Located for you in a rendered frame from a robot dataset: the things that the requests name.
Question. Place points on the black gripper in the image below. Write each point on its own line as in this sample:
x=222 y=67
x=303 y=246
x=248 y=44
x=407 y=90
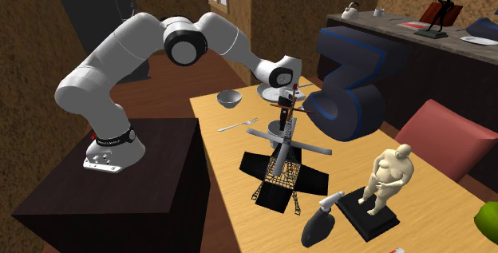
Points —
x=283 y=108

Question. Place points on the dark robot stand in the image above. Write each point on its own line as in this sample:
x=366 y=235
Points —
x=155 y=174

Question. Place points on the black spray bottle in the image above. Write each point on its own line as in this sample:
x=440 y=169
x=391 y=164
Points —
x=317 y=227

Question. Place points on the red and white flat thing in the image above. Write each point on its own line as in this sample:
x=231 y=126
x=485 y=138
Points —
x=397 y=250

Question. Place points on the grey round cup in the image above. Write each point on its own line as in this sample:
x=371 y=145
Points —
x=273 y=131

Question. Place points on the dark cabinet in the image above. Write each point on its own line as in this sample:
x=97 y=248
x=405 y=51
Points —
x=97 y=15

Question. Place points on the white plate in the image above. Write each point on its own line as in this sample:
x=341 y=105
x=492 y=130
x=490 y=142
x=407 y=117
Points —
x=269 y=94

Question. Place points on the wooden table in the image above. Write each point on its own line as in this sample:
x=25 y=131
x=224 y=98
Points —
x=233 y=162

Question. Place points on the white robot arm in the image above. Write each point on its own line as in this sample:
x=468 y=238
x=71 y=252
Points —
x=116 y=53

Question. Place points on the silver knife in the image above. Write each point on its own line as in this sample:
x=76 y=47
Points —
x=304 y=85

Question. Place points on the lattice tower windmill model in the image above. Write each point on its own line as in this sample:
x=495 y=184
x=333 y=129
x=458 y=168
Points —
x=281 y=184

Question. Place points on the silver fork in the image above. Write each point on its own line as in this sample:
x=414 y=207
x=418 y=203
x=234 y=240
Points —
x=237 y=125

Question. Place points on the brown cross-shaped rods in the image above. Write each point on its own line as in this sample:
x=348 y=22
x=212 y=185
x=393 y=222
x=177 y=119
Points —
x=300 y=109

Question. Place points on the green round thing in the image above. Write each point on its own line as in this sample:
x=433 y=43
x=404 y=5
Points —
x=489 y=218

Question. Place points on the dark blue number three figure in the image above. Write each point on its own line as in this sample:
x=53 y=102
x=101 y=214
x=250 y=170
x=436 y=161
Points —
x=350 y=100

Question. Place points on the dark sideboard with grey top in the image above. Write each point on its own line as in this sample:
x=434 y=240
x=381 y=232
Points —
x=435 y=77

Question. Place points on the beige figure on black base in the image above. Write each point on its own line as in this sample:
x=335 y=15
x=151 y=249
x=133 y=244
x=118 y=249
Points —
x=389 y=174

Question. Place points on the grey bowl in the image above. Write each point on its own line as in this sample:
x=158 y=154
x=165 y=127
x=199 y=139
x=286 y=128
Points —
x=229 y=98

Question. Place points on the red chair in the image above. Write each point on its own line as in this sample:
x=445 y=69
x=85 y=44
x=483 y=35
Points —
x=443 y=143

